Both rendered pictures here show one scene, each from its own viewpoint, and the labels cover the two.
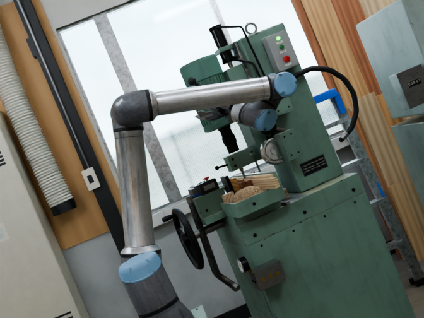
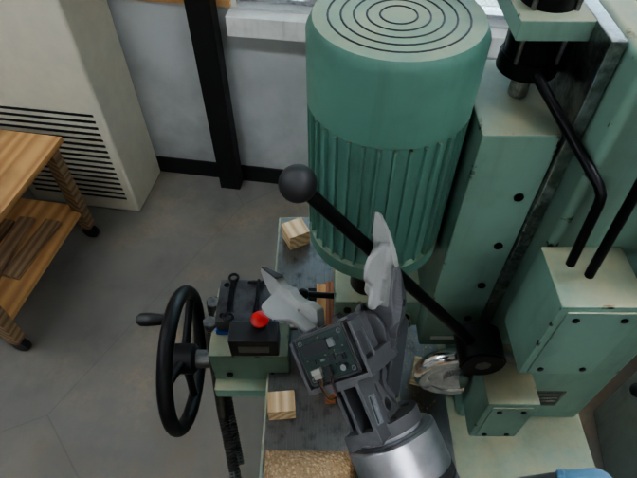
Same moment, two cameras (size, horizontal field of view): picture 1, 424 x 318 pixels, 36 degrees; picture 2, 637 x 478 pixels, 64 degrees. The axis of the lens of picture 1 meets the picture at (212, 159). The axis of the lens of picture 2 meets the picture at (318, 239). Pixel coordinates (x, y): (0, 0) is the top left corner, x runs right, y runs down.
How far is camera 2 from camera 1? 2.50 m
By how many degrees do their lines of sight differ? 49
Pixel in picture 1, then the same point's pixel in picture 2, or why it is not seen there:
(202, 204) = (223, 364)
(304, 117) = not seen: hidden behind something
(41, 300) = (48, 83)
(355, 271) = not seen: outside the picture
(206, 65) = (408, 104)
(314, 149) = (555, 382)
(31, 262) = (30, 26)
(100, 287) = (160, 73)
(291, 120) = not seen: hidden behind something
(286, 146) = (484, 423)
